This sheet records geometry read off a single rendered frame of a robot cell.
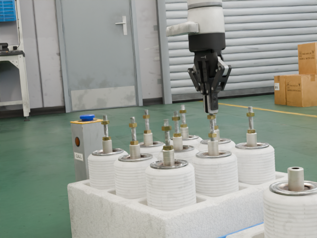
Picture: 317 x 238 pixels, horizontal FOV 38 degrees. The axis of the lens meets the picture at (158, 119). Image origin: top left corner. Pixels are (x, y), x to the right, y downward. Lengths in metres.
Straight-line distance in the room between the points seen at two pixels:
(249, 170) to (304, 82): 3.55
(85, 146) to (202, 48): 0.46
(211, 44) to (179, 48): 5.19
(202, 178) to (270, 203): 0.29
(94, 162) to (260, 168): 0.37
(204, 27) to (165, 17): 5.13
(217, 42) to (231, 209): 0.33
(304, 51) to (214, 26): 3.84
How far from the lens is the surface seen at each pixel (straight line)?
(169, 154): 0.88
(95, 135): 1.22
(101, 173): 1.05
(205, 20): 0.91
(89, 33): 5.94
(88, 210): 1.05
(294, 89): 4.63
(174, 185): 0.85
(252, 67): 6.48
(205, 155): 0.95
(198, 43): 0.92
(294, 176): 0.68
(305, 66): 4.73
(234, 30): 6.40
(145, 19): 6.08
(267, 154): 1.02
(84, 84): 5.90
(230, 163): 0.93
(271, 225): 0.68
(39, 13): 5.94
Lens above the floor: 0.43
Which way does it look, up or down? 6 degrees down
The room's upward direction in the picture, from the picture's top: 4 degrees counter-clockwise
